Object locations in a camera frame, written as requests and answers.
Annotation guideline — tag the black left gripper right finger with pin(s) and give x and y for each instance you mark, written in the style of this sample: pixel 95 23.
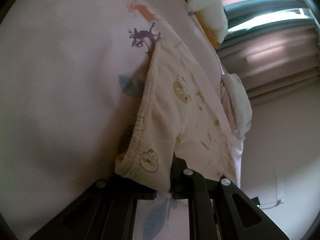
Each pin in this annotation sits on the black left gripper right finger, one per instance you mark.
pixel 219 209

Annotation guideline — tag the pink pleated window curtain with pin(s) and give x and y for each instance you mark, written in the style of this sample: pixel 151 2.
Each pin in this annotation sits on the pink pleated window curtain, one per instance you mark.
pixel 272 45

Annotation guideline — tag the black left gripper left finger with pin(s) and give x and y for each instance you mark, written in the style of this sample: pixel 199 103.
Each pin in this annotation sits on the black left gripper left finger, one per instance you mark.
pixel 106 210

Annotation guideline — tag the white fluffy pillow pink side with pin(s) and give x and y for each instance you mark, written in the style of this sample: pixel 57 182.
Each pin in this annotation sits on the white fluffy pillow pink side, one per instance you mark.
pixel 236 104

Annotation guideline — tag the peach bear print garment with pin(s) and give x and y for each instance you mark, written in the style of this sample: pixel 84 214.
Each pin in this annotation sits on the peach bear print garment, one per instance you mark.
pixel 180 116

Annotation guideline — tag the pink animal print bed sheet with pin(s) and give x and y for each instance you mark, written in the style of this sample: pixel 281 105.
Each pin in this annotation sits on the pink animal print bed sheet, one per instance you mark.
pixel 73 74

